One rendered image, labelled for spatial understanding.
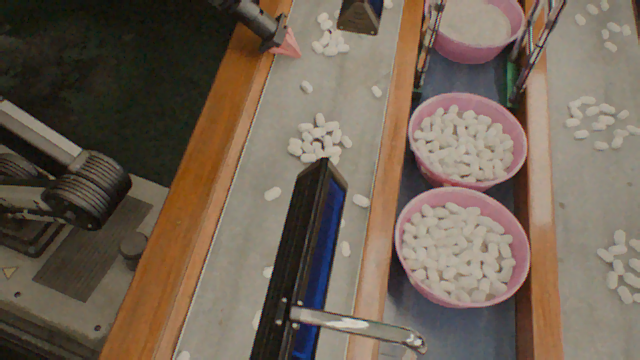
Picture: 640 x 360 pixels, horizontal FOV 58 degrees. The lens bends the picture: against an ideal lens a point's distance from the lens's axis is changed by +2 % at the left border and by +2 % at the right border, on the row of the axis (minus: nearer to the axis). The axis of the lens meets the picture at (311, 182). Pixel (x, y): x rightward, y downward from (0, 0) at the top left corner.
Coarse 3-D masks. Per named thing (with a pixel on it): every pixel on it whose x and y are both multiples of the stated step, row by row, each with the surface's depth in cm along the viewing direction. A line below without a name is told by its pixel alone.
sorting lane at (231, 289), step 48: (336, 0) 159; (384, 48) 149; (288, 96) 138; (336, 96) 139; (384, 96) 140; (288, 144) 130; (336, 144) 130; (240, 192) 122; (288, 192) 122; (240, 240) 115; (240, 288) 109; (336, 288) 110; (192, 336) 104; (240, 336) 104; (336, 336) 105
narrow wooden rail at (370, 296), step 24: (408, 0) 157; (408, 24) 151; (408, 48) 146; (408, 72) 141; (408, 96) 137; (408, 120) 133; (384, 144) 128; (384, 168) 124; (384, 192) 120; (384, 216) 117; (384, 240) 114; (360, 264) 113; (384, 264) 111; (360, 288) 108; (384, 288) 108; (360, 312) 105
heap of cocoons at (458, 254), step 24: (432, 216) 121; (456, 216) 120; (480, 216) 121; (408, 240) 117; (432, 240) 117; (456, 240) 117; (480, 240) 117; (504, 240) 118; (408, 264) 113; (432, 264) 114; (456, 264) 114; (480, 264) 116; (504, 264) 115; (432, 288) 111; (456, 288) 112; (480, 288) 112; (504, 288) 112
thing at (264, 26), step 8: (256, 16) 134; (264, 16) 135; (280, 16) 139; (256, 24) 134; (264, 24) 135; (272, 24) 136; (280, 24) 137; (256, 32) 136; (264, 32) 136; (272, 32) 136; (264, 40) 138; (272, 40) 134; (264, 48) 136
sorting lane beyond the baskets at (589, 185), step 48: (576, 0) 164; (624, 0) 165; (576, 48) 152; (624, 48) 153; (576, 96) 142; (624, 96) 143; (576, 144) 134; (624, 144) 134; (576, 192) 126; (624, 192) 126; (576, 240) 119; (576, 288) 113; (576, 336) 107; (624, 336) 108
